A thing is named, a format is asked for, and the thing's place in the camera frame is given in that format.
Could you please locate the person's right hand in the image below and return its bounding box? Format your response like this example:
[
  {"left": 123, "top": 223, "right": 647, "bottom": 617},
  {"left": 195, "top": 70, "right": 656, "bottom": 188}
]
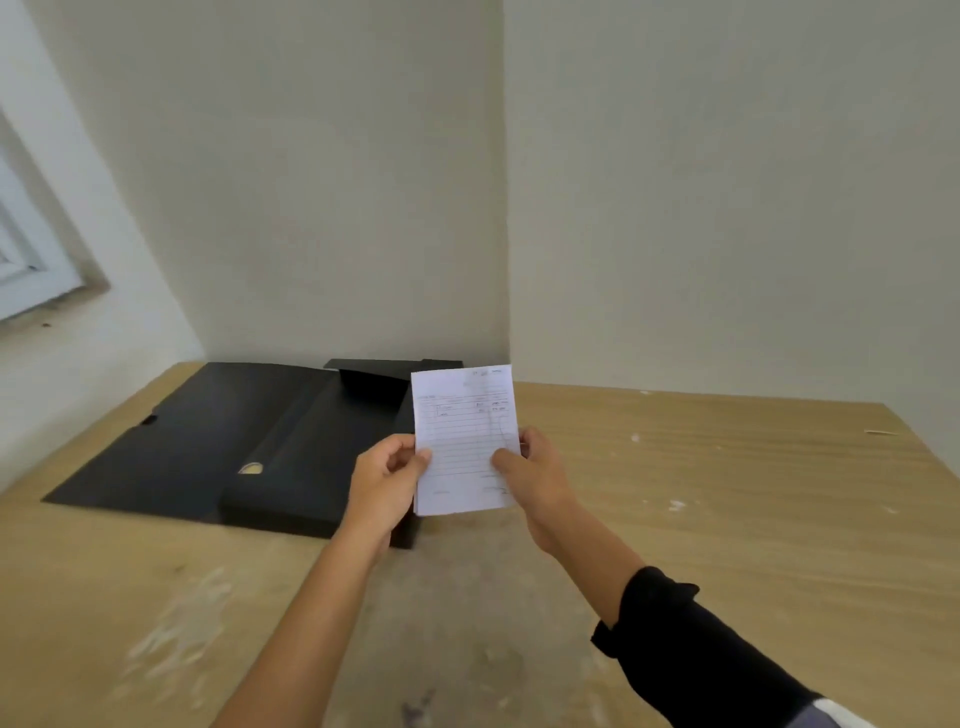
[{"left": 490, "top": 426, "right": 582, "bottom": 556}]

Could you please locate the person's left hand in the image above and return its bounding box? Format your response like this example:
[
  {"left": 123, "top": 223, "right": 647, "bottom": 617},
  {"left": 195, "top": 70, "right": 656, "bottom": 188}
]
[{"left": 341, "top": 433, "right": 434, "bottom": 558}]

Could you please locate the white lined paper sheet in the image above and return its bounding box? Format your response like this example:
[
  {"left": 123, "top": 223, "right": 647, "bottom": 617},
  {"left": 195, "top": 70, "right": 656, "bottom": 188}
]
[{"left": 410, "top": 364, "right": 522, "bottom": 518}]

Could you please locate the person's left forearm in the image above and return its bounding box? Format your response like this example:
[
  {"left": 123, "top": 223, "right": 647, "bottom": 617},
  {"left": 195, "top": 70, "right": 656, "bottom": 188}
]
[{"left": 212, "top": 521, "right": 391, "bottom": 728}]

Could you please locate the person's right forearm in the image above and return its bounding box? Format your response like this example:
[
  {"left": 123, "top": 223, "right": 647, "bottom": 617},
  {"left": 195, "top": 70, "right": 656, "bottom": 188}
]
[{"left": 551, "top": 504, "right": 879, "bottom": 728}]

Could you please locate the black document folder box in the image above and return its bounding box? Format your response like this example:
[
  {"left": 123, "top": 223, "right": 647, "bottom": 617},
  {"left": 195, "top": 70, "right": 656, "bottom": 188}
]
[{"left": 42, "top": 358, "right": 465, "bottom": 550}]

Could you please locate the white window frame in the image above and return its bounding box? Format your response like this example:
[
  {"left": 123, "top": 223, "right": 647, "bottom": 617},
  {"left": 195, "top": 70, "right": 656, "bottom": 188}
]
[{"left": 0, "top": 112, "right": 85, "bottom": 322}]

